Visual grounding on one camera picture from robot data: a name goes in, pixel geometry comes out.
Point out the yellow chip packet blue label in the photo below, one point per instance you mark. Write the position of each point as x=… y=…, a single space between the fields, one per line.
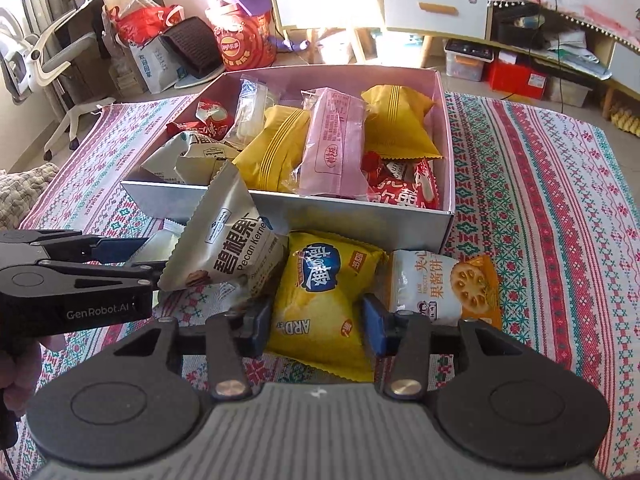
x=320 y=305

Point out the pink cardboard box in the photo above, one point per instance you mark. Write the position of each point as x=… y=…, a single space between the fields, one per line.
x=325 y=220

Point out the clear storage bin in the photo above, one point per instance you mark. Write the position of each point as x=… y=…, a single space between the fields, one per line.
x=467 y=62

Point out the person's left hand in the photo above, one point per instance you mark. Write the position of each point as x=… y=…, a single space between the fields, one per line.
x=17 y=375

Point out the yellow egg carton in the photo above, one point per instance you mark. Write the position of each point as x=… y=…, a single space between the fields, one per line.
x=627 y=120

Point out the red cardboard box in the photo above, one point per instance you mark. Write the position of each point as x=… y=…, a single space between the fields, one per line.
x=515 y=80

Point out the grey knitted blanket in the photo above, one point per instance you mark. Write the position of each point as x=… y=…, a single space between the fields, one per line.
x=22 y=195

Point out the white office chair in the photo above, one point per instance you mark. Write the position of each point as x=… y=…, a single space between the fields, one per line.
x=45 y=65

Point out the silver nut snack packet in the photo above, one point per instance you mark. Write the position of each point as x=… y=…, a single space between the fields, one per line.
x=225 y=240

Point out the clear plastic snack packet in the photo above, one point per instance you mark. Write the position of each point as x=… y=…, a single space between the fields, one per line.
x=252 y=107

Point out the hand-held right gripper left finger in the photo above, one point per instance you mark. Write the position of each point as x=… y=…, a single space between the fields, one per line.
x=262 y=324

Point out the plain silver snack packet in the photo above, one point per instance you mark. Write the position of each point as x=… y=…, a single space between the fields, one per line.
x=157 y=246

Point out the black woven bag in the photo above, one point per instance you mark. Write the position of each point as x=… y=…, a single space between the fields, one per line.
x=192 y=47

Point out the white cabinet drawer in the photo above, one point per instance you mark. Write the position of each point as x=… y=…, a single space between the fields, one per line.
x=295 y=5

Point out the white grey snack packet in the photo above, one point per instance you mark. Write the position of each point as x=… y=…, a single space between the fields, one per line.
x=165 y=160
x=207 y=156

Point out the patterned woven tablecloth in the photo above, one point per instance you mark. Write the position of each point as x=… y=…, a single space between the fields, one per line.
x=540 y=210

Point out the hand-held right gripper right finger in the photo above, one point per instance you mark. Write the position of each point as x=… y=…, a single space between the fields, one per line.
x=375 y=326

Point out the white shopping bag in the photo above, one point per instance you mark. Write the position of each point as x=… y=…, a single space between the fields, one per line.
x=152 y=65

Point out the red shopping bag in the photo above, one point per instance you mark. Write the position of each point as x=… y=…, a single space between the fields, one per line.
x=145 y=22

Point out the red snack barrel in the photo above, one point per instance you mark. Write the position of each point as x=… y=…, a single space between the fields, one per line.
x=245 y=42

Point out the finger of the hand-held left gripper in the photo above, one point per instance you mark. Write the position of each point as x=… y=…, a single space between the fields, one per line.
x=117 y=249
x=105 y=276

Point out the pink snack packet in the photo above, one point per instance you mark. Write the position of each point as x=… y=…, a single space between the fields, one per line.
x=332 y=145

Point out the white orange biscuit packet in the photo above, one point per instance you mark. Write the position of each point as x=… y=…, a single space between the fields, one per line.
x=440 y=287

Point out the black storage box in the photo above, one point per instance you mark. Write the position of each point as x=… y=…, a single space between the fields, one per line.
x=517 y=27

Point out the yellow striped snack packet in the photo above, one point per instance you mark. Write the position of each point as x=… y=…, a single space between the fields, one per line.
x=272 y=147
x=400 y=120

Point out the red white snack packet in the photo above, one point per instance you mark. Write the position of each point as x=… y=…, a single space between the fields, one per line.
x=175 y=128
x=395 y=191
x=214 y=116
x=425 y=177

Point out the purple plastic toy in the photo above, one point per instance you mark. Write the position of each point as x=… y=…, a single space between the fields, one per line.
x=290 y=45

